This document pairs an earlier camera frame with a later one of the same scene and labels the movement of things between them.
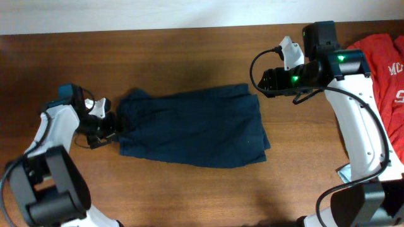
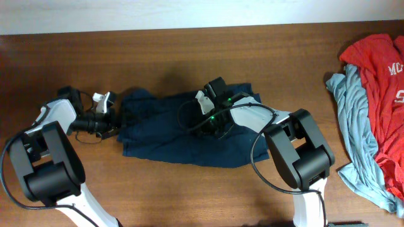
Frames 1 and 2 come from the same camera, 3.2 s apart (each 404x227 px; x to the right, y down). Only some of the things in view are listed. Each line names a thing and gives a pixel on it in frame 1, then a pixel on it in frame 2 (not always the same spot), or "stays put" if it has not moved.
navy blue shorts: x=217 y=127 stays put
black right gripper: x=276 y=80 -> x=201 y=130
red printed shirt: x=386 y=57 stays put
